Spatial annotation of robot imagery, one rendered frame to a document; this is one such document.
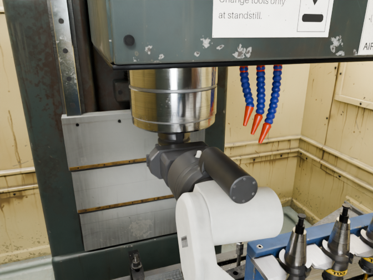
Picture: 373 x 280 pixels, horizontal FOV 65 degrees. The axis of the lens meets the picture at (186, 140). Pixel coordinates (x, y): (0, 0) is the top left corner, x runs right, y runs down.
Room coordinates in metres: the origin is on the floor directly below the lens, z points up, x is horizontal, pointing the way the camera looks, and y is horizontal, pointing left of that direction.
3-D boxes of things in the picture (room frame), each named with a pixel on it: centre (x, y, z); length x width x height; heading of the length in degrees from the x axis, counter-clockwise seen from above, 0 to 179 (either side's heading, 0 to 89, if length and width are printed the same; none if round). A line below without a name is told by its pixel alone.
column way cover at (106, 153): (0.96, 0.16, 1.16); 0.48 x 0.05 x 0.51; 108
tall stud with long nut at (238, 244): (0.78, -0.17, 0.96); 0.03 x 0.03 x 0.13
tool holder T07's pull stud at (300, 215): (0.48, -0.22, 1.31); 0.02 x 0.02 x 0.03
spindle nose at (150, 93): (0.54, 0.02, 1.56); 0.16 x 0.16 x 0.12
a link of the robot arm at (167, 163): (0.44, -0.01, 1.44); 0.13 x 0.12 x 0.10; 108
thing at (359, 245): (0.53, -0.38, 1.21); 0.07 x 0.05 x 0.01; 18
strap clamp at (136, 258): (0.70, 0.15, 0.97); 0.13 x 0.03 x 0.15; 18
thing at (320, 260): (0.50, -0.27, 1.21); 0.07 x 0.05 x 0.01; 18
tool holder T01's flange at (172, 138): (0.54, 0.02, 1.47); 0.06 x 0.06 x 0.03
